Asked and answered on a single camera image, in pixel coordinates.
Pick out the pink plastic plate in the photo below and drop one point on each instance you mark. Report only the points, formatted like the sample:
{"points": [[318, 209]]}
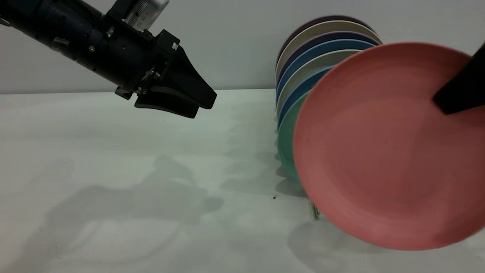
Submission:
{"points": [[379, 163]]}

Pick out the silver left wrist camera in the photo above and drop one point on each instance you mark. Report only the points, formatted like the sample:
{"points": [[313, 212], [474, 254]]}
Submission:
{"points": [[140, 13]]}

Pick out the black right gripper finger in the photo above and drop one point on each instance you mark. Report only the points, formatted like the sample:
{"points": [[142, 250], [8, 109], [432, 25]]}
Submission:
{"points": [[462, 91]]}

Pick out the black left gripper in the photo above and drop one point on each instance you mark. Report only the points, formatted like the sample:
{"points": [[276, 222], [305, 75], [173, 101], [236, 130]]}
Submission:
{"points": [[159, 60]]}

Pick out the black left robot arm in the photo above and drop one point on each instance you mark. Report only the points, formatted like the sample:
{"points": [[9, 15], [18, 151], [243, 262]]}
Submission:
{"points": [[68, 34]]}

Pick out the dark purple plastic plate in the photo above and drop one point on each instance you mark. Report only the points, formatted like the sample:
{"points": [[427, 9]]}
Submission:
{"points": [[326, 19], [329, 36]]}

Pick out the green plastic plate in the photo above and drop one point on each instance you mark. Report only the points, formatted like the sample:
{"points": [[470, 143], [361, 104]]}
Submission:
{"points": [[286, 144]]}

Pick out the blue plastic plate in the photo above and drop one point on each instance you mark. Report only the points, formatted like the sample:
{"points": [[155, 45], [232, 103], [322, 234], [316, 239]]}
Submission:
{"points": [[314, 49], [299, 89]]}

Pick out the beige plastic plate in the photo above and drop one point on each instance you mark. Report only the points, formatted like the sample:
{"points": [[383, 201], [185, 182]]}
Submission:
{"points": [[303, 70], [322, 28]]}

